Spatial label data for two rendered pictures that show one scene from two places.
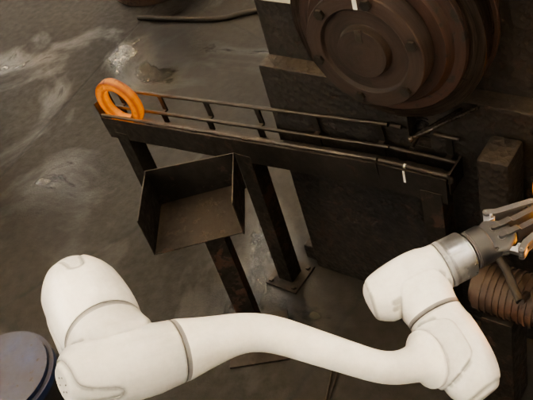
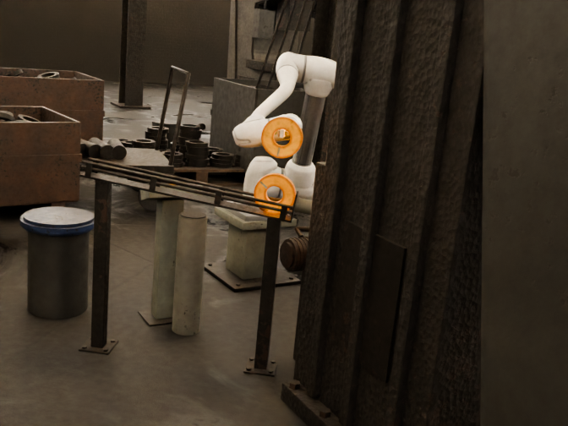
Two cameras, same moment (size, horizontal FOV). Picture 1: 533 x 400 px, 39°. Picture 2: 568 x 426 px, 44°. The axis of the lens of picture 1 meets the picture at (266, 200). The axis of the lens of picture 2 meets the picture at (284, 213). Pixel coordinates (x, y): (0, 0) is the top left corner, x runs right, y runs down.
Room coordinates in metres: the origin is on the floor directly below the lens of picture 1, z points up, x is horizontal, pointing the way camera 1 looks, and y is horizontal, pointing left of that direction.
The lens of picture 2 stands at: (1.53, -3.09, 1.29)
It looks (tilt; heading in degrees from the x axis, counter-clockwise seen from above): 14 degrees down; 102
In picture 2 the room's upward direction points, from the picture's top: 5 degrees clockwise
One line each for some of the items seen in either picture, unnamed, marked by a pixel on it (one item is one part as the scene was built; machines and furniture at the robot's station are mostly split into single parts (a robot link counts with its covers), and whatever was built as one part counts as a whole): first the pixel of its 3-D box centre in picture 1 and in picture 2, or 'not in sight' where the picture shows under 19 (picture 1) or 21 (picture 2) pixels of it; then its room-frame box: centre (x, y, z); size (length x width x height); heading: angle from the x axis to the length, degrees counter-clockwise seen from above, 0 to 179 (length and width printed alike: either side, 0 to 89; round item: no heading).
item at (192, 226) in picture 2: not in sight; (189, 273); (0.55, -0.40, 0.26); 0.12 x 0.12 x 0.52
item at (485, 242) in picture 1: (489, 240); not in sight; (0.90, -0.37, 0.91); 0.09 x 0.08 x 0.07; 98
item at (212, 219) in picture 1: (223, 271); not in sight; (1.59, 0.19, 0.36); 0.26 x 0.20 x 0.72; 78
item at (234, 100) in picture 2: not in sight; (292, 128); (0.15, 3.15, 0.43); 1.23 x 0.93 x 0.87; 41
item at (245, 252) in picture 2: not in sight; (252, 248); (0.60, 0.41, 0.16); 0.40 x 0.40 x 0.31; 46
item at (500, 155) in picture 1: (501, 185); not in sight; (1.25, -0.55, 0.68); 0.11 x 0.08 x 0.24; 133
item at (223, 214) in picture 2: not in sight; (254, 216); (0.60, 0.41, 0.33); 0.32 x 0.32 x 0.04; 46
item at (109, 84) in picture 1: (119, 102); not in sight; (2.20, 0.36, 0.65); 0.18 x 0.03 x 0.18; 46
